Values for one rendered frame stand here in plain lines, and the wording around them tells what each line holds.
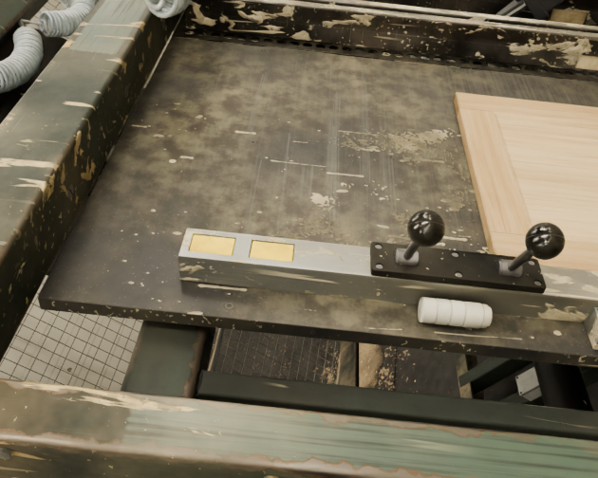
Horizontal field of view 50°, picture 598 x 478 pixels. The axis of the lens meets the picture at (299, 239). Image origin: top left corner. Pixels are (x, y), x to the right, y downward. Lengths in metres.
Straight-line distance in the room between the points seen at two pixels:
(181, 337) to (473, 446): 0.34
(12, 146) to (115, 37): 0.32
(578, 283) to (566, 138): 0.38
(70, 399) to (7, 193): 0.25
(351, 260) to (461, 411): 0.21
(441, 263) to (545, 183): 0.30
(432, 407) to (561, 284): 0.21
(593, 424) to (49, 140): 0.71
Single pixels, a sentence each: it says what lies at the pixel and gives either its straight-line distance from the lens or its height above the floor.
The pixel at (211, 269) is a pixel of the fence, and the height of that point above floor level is 1.66.
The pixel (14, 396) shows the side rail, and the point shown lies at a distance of 0.63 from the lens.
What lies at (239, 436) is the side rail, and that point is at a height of 1.62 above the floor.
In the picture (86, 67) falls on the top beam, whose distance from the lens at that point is 0.99.
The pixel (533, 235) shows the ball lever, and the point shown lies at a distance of 0.67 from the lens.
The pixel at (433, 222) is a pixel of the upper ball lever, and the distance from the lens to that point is 0.64.
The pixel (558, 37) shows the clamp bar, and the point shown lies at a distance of 1.38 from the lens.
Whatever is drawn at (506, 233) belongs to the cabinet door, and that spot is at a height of 1.35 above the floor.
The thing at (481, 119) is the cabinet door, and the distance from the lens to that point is 1.12.
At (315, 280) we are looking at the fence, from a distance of 0.74.
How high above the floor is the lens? 1.86
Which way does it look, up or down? 22 degrees down
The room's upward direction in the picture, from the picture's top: 58 degrees counter-clockwise
